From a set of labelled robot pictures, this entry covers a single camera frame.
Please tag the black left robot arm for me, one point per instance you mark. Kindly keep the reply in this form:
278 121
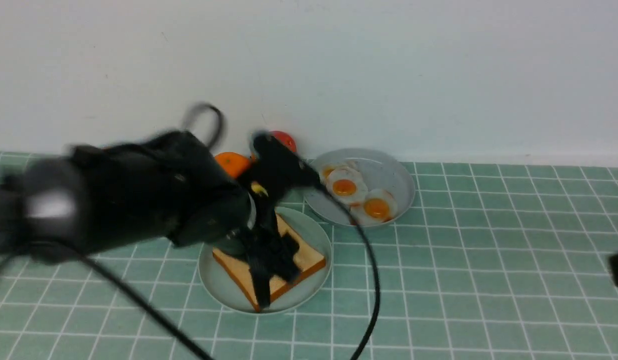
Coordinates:
99 199

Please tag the fried egg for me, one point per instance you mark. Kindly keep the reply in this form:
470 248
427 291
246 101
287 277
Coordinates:
326 170
378 207
347 185

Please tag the grey egg plate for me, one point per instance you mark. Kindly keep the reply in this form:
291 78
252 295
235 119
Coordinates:
379 171

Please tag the green plate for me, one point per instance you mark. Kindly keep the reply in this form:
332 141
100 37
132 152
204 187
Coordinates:
225 291

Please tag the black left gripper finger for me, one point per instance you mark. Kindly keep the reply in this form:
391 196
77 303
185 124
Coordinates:
282 251
260 275

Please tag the red apple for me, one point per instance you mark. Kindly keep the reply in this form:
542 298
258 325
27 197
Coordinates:
286 139

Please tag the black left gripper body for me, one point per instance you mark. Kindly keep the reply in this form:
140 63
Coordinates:
265 227

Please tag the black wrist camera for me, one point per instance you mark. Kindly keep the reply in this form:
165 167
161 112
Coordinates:
284 166

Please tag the orange fruit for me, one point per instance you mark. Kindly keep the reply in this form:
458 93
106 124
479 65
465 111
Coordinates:
234 164

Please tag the pink yellow block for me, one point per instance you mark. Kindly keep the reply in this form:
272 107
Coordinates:
259 190

